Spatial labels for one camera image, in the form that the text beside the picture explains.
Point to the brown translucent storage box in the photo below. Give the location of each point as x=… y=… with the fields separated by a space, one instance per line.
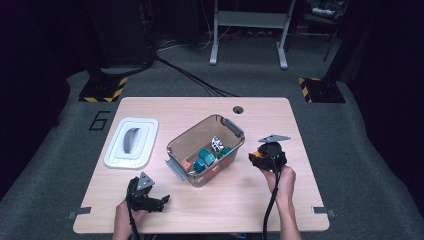
x=190 y=143

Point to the teal toy brick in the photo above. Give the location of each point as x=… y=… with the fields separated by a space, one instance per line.
x=210 y=159

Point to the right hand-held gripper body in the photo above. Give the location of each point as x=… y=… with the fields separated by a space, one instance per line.
x=275 y=156

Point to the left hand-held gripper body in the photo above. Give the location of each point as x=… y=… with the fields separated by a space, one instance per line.
x=138 y=196

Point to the person's left hand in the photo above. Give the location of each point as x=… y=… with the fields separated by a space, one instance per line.
x=122 y=220

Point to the white toy car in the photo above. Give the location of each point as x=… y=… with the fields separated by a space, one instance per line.
x=217 y=143

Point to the striped black base plate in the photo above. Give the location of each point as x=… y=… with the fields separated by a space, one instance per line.
x=100 y=89
x=325 y=91

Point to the dark curtain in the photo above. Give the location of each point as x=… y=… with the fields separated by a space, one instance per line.
x=393 y=83
x=33 y=66

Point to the grey tape strip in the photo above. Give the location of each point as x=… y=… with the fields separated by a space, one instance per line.
x=80 y=211
x=321 y=210

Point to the dark equipment cabinet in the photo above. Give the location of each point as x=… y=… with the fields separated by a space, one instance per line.
x=120 y=33

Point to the person's right hand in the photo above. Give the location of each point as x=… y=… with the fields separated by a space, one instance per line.
x=285 y=186

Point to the black table grommet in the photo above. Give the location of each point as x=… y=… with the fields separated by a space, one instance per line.
x=238 y=109

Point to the blue toy brick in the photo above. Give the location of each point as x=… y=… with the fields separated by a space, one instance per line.
x=199 y=165

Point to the pile of coloured toy bricks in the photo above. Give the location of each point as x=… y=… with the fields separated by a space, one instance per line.
x=204 y=154

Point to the grey metal stand frame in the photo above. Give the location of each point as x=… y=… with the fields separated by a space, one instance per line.
x=250 y=19

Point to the orange toy brick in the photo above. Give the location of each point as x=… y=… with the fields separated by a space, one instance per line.
x=256 y=154

